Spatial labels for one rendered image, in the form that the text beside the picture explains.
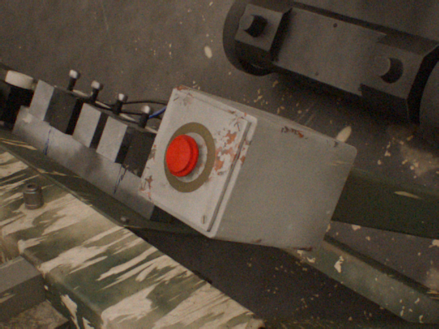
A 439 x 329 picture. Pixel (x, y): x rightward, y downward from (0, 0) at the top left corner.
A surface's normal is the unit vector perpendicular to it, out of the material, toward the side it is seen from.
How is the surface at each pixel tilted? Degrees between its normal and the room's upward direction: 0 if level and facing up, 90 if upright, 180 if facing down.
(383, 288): 0
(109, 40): 0
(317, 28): 0
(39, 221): 59
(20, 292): 90
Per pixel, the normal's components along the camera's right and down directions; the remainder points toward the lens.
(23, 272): -0.04, -0.88
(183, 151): -0.67, -0.15
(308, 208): 0.65, 0.33
